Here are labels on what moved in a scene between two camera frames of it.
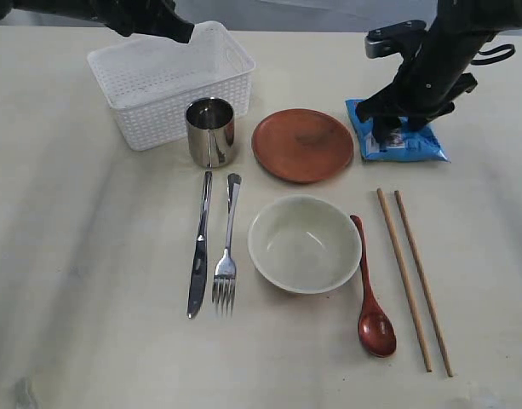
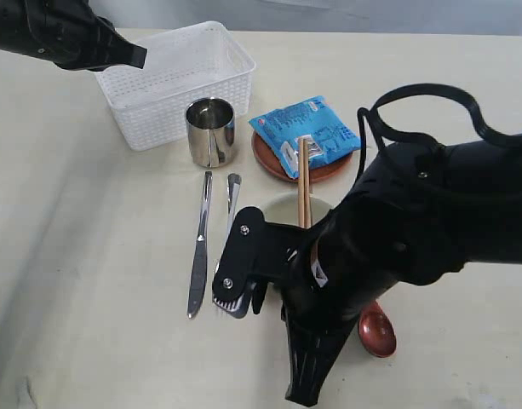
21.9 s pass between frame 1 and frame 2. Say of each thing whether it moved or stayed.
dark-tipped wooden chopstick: moved
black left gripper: moved
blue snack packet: moved
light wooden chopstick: moved
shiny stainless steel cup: stayed
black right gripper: moved
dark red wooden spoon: stayed
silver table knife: stayed
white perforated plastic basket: stayed
